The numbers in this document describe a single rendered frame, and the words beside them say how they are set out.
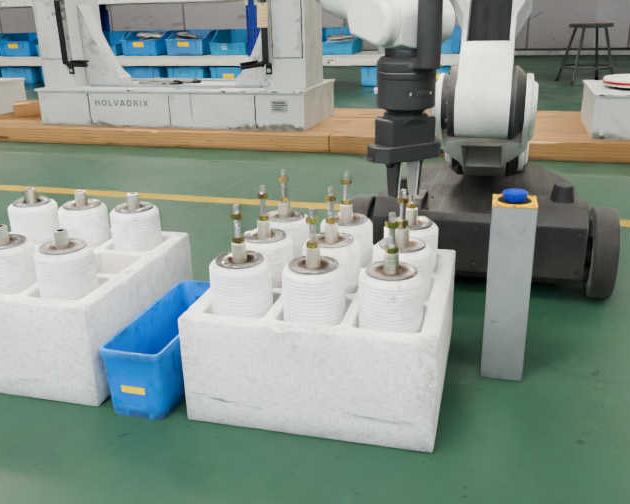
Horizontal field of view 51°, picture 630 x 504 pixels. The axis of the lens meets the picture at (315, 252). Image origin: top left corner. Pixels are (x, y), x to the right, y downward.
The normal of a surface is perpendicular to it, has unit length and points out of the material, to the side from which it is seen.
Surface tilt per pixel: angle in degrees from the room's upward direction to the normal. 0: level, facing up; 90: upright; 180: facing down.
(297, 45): 90
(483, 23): 57
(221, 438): 0
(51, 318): 90
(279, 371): 90
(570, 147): 90
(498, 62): 43
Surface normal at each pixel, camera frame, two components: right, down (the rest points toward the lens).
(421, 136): 0.44, 0.30
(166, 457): -0.02, -0.94
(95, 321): 0.97, 0.07
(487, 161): -0.27, 0.07
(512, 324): -0.26, 0.33
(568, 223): -0.22, -0.42
